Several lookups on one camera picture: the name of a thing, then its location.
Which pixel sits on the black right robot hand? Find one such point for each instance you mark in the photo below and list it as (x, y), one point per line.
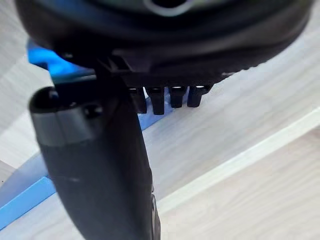
(105, 155)

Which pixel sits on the blue file folder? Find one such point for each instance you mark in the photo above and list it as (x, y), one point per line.
(22, 195)

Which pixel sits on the light wood grain cabinet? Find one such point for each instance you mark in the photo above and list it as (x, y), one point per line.
(225, 140)

